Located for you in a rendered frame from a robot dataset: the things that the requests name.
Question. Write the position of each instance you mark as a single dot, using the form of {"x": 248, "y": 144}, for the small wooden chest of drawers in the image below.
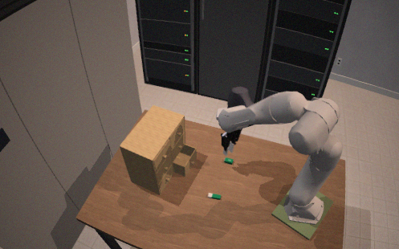
{"x": 144, "y": 142}

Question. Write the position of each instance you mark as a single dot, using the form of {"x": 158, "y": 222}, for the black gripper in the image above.
{"x": 228, "y": 140}

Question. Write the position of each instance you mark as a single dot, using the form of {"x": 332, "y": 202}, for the light wooden drawer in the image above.
{"x": 177, "y": 133}
{"x": 165, "y": 166}
{"x": 166, "y": 178}
{"x": 178, "y": 146}
{"x": 186, "y": 158}
{"x": 161, "y": 156}

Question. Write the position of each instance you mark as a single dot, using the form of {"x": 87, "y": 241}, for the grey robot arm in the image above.
{"x": 308, "y": 136}

